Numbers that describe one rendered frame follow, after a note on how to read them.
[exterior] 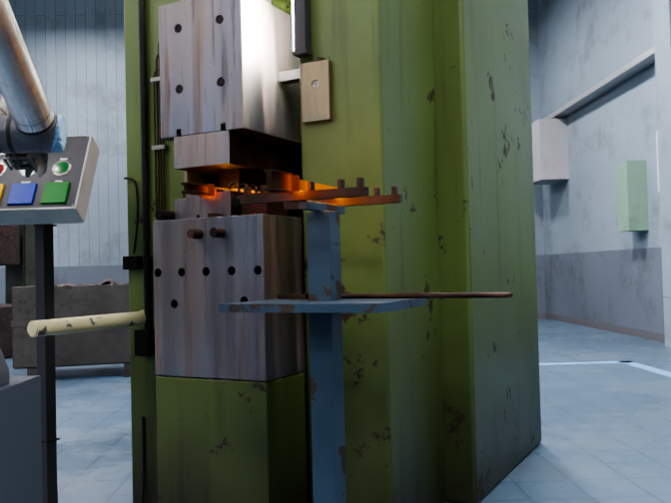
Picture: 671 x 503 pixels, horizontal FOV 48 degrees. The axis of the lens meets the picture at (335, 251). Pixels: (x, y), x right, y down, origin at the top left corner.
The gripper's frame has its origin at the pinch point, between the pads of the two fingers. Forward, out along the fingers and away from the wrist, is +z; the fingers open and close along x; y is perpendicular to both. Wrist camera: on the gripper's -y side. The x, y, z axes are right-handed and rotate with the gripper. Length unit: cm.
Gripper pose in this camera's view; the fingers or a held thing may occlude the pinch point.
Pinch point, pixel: (41, 169)
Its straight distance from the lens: 229.5
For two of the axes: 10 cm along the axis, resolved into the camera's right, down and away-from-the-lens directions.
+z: 0.5, 5.2, 8.5
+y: 0.0, 8.5, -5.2
